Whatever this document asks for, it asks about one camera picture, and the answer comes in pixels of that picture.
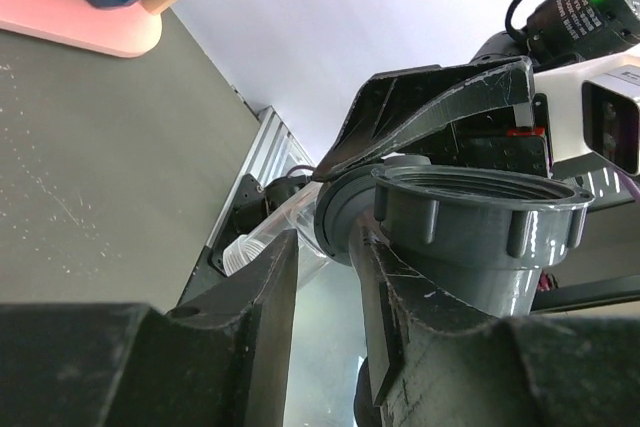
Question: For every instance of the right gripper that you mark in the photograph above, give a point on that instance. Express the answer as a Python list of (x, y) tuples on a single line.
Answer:
[(403, 108)]

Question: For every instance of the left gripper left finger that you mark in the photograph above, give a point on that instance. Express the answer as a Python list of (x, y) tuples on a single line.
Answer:
[(221, 359)]

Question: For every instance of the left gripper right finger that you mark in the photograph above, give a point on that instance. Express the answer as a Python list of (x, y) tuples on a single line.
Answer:
[(433, 360)]

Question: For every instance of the grey plastic pipe fitting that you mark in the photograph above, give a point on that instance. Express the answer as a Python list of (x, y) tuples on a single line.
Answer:
[(483, 236)]

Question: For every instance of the clear trap with grey nut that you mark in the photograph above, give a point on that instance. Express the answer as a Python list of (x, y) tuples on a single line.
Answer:
[(290, 226)]

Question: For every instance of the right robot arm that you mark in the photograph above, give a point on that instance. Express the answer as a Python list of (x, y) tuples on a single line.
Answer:
[(532, 100)]

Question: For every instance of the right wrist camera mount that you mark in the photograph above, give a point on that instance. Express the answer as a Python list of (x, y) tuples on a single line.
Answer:
[(593, 111)]

